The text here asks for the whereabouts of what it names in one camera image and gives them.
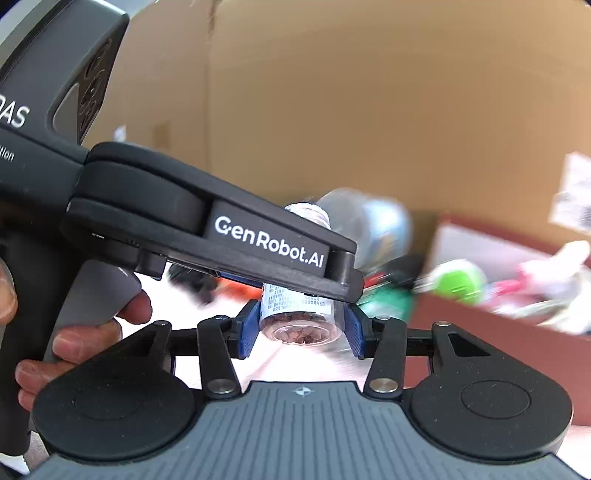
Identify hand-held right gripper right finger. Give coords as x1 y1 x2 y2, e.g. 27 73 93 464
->
344 305 492 400

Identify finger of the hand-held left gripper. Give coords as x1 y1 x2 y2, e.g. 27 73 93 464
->
167 251 366 306

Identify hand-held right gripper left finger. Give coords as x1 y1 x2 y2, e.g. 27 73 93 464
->
139 300 260 400

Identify clear pill bottle brown pills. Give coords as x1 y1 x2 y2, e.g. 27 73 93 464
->
257 200 349 348

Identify red-brown box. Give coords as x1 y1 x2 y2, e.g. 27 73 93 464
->
409 216 591 416

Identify person's left hand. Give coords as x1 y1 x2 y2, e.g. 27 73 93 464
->
0 257 154 433

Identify green packet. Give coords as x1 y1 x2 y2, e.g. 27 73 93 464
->
359 285 415 320

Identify black object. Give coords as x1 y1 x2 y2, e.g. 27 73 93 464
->
368 255 426 289
167 264 223 307

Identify clear plastic bottle blue label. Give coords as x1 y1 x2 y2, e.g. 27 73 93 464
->
318 186 414 278

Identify green ball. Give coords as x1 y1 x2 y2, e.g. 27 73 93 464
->
427 258 486 306

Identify pink toy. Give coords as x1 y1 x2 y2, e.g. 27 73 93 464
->
488 261 555 302

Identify large brown cardboard box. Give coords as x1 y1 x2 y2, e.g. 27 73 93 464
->
86 0 591 259

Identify white paper label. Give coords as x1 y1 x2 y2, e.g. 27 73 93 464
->
550 151 591 230

